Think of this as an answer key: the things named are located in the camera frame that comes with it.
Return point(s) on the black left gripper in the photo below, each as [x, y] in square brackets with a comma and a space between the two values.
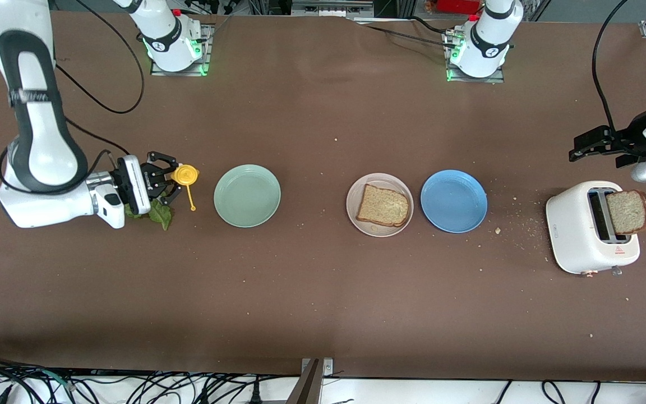
[633, 136]

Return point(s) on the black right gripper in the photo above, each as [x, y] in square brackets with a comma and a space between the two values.
[150, 179]

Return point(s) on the yellow mustard squeeze bottle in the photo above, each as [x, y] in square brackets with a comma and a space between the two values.
[185, 175]

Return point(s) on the green lettuce leaf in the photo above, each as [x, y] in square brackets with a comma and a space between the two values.
[160, 216]

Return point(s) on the brown bread slice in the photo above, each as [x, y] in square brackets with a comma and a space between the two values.
[382, 205]
[631, 213]

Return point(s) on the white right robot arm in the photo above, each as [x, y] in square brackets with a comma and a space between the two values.
[42, 207]

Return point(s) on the mint green plate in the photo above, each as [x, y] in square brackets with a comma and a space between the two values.
[247, 196]

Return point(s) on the blue plate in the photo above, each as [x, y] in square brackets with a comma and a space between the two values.
[453, 201]

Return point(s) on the beige plate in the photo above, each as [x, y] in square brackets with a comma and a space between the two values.
[380, 177]

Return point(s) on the white toaster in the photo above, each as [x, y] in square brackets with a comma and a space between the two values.
[572, 230]

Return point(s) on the red box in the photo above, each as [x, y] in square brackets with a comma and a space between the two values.
[457, 5]

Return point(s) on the grey metal box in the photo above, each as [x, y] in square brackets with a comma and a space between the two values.
[331, 7]

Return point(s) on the grey metal strut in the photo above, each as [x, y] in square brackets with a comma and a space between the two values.
[307, 387]

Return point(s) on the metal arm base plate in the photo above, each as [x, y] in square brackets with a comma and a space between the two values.
[180, 72]
[474, 79]

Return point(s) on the small metal table bracket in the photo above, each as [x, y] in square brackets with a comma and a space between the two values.
[327, 366]

